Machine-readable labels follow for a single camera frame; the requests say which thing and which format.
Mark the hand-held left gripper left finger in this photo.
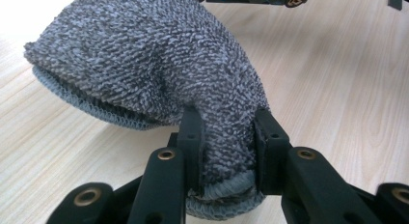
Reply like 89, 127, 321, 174
128, 106, 205, 224

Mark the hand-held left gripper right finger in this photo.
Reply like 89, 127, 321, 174
255, 108, 384, 224

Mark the grey terry cloth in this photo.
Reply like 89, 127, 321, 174
23, 0, 272, 222

